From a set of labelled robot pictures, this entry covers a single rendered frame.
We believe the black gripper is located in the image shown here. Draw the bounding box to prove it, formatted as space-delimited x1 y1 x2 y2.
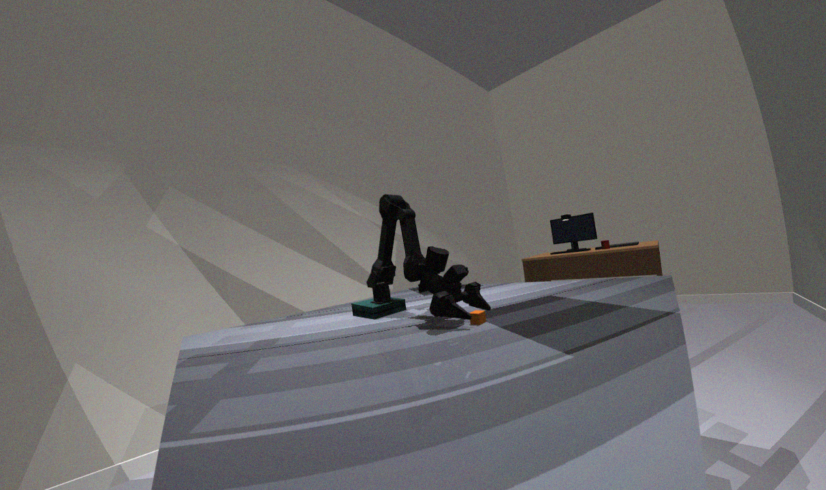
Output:
430 278 491 320

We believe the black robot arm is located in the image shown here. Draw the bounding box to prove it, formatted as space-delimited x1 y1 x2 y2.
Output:
367 195 468 304

